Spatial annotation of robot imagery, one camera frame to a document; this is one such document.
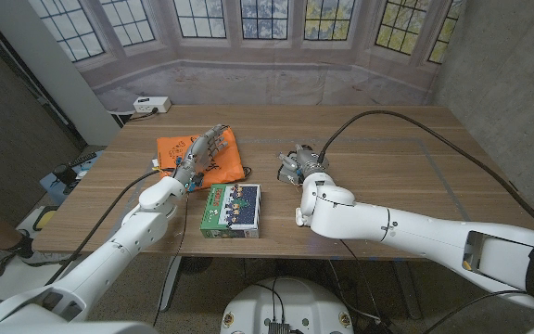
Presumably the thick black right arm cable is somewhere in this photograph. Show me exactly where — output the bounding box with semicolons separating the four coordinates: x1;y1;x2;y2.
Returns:
317;109;534;242

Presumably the green printed cardboard box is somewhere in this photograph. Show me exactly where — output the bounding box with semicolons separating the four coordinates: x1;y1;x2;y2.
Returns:
199;183;262;239

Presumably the white floor mat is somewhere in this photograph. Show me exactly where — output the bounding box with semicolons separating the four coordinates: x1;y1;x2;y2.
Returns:
0;253;83;302

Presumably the yellow black floor object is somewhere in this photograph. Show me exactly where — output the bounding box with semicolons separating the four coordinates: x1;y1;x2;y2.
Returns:
32;206;59;232

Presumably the black round device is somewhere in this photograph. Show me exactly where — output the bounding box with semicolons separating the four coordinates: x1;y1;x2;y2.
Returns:
53;164;79;187

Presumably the orange drawstring bag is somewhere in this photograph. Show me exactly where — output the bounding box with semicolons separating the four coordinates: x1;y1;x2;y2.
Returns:
156;125;253;191

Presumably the black round fan base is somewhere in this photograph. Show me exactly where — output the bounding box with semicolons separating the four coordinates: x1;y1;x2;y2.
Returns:
178;256;214;276

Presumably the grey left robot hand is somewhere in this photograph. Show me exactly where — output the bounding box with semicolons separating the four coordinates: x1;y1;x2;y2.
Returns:
172;123;231;189

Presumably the thin black left wrist cable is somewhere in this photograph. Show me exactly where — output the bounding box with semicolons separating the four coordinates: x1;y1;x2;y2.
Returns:
153;189;190;326

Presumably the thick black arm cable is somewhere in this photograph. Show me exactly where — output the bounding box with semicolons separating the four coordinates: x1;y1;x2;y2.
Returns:
317;109;534;242
46;169;164;285

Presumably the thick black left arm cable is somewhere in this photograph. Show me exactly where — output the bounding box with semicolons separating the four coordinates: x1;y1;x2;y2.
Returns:
46;169;164;285

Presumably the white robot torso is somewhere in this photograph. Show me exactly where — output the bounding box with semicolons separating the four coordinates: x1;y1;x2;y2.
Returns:
219;276;355;334

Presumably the grey combination lock box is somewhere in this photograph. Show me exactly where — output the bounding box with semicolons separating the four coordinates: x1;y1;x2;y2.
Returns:
276;161;300;186

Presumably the black power strip cable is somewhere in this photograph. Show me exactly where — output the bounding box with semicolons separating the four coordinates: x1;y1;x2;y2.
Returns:
122;107;159;124

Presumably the white power strip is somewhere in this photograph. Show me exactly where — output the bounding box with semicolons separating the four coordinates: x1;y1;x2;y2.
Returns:
132;96;172;115

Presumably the printed window backdrop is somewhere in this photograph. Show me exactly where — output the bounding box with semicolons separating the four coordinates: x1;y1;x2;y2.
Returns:
28;0;465;112

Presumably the grey metal table leg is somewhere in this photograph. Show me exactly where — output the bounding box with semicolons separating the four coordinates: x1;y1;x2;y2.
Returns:
391;260;424;320
158;255;183;312

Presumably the black torso cable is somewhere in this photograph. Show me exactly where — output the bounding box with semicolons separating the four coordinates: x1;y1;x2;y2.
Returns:
253;276;286;326

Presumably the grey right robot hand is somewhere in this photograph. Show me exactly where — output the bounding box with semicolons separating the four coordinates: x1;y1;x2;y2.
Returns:
278;144;331;185

